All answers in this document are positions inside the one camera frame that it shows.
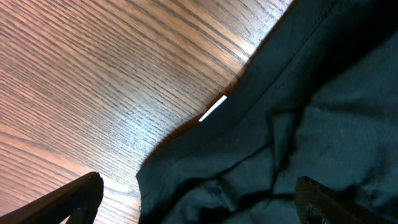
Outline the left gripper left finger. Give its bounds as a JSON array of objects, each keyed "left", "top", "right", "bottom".
[{"left": 1, "top": 172, "right": 104, "bottom": 224}]

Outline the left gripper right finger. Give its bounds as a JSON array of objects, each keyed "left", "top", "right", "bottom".
[{"left": 294, "top": 176, "right": 389, "bottom": 224}]

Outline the black t-shirt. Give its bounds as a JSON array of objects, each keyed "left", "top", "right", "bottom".
[{"left": 137, "top": 0, "right": 397, "bottom": 223}]

